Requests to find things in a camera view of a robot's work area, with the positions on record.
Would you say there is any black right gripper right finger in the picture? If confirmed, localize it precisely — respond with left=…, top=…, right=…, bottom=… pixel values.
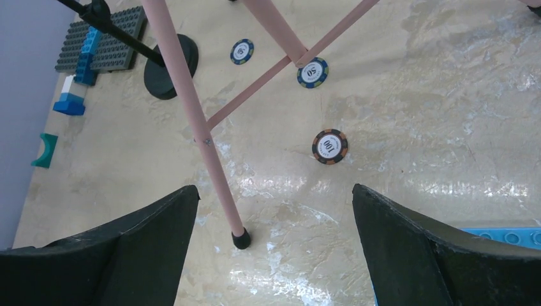
left=352, top=184, right=540, bottom=305

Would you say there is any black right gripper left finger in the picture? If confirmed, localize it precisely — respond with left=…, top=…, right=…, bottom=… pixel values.
left=1, top=186, right=200, bottom=305

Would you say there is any black microphone stand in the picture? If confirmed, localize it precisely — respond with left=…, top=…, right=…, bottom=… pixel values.
left=61, top=1, right=198, bottom=100

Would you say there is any light blue building baseplate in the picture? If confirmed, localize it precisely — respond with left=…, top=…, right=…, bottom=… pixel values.
left=462, top=228, right=540, bottom=250

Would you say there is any orange black poker chip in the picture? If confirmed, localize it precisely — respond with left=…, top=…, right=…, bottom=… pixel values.
left=311, top=129, right=348, bottom=165

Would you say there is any teal arch block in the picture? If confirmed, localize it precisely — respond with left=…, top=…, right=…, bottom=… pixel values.
left=31, top=133, right=58, bottom=168

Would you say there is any pink music stand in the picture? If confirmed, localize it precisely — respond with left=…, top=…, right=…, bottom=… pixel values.
left=141, top=0, right=541, bottom=251

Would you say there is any blue and white brick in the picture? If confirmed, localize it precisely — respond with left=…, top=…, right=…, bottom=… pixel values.
left=52, top=75, right=87, bottom=116

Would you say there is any blue brick column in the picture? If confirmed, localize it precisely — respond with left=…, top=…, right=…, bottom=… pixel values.
left=74, top=26, right=101, bottom=86

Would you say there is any dark grey building baseplate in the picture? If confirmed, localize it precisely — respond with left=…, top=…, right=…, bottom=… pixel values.
left=54, top=6, right=147, bottom=74

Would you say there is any blue poker chip near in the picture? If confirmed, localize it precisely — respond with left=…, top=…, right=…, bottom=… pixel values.
left=297, top=57, right=329, bottom=89

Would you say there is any blue poker chip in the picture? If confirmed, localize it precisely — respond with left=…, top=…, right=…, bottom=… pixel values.
left=297, top=57, right=329, bottom=89
left=230, top=38, right=255, bottom=65

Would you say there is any blue poker chip far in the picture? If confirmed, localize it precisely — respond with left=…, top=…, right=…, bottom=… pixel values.
left=230, top=38, right=255, bottom=65

